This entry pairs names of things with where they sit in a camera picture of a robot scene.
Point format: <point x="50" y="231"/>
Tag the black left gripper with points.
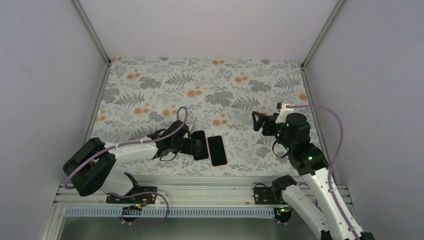
<point x="188" y="149"/>

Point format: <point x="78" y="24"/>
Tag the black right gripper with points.
<point x="262" y="117"/>

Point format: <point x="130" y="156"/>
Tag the black phone teal edge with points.
<point x="201" y="136"/>

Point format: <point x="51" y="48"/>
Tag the pink phone case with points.
<point x="227" y="159"/>

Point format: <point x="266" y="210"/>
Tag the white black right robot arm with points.
<point x="330" y="219"/>

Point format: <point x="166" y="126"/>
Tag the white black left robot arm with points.
<point x="94" y="167"/>

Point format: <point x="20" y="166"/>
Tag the floral patterned table mat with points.
<point x="142" y="96"/>

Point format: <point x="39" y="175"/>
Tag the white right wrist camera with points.
<point x="285" y="108"/>

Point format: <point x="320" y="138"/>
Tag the aluminium front rail frame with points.
<point x="172" y="191"/>

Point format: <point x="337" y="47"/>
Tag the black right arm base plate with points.
<point x="263" y="196"/>

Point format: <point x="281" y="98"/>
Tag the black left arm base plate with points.
<point x="141" y="199"/>

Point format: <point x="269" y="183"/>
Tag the grey slotted cable duct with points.
<point x="174" y="212"/>

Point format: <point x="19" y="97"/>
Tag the right aluminium corner post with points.
<point x="322" y="33"/>

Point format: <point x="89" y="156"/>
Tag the aluminium corner post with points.
<point x="322" y="33"/>
<point x="91" y="31"/>

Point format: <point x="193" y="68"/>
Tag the left aluminium corner post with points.
<point x="91" y="31"/>

